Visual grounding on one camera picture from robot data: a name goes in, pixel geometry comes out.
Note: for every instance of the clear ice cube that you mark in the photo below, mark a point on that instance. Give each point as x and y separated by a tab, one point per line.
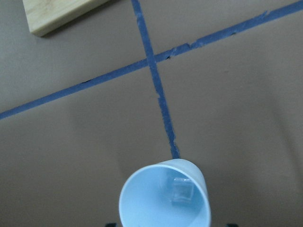
182	191

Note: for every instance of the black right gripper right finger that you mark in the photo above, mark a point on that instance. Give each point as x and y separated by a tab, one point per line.
231	225

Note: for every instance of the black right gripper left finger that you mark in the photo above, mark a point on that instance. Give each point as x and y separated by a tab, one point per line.
110	225

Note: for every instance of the light blue cup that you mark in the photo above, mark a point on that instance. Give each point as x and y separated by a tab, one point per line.
145	197

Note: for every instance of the wooden cutting board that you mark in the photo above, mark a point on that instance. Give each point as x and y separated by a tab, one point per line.
45	16

